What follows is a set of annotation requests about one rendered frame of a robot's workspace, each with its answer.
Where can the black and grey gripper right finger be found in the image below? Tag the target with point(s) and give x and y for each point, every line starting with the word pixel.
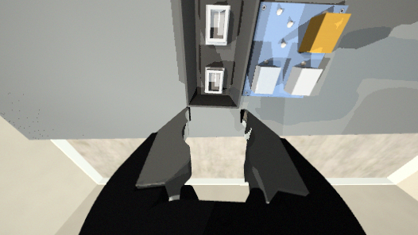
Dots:
pixel 290 181

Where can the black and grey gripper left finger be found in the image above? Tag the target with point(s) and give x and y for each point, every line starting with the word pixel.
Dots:
pixel 151 175

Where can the yellow brass block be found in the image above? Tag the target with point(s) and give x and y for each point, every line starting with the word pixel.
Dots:
pixel 323 32

